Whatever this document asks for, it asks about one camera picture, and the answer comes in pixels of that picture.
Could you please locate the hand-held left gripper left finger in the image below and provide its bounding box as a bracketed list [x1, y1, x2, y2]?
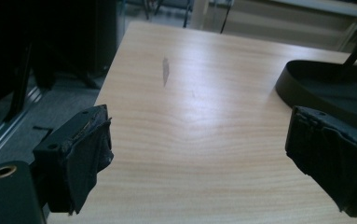
[32, 104, 115, 217]

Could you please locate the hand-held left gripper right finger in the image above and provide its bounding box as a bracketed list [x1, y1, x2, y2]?
[284, 105, 357, 218]

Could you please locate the black round tray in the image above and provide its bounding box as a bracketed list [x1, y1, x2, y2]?
[274, 59, 357, 138]

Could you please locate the black stand leg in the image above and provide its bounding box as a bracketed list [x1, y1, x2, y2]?
[4, 43, 34, 122]

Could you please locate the dark cabinet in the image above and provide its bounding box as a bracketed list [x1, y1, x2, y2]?
[31, 0, 126, 90]

